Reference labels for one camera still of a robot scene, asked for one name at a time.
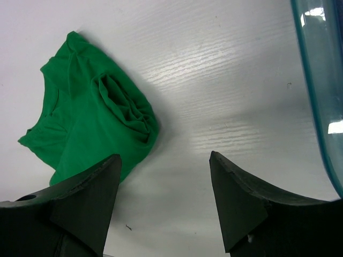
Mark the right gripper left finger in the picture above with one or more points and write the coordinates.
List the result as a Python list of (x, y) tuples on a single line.
[(70, 218)]

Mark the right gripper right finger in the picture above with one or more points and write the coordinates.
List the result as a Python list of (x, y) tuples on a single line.
[(258, 217)]

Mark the green t shirt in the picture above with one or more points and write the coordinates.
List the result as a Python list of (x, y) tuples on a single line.
[(91, 109)]

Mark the translucent blue plastic bin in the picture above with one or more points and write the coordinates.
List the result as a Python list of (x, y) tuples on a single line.
[(318, 27)]

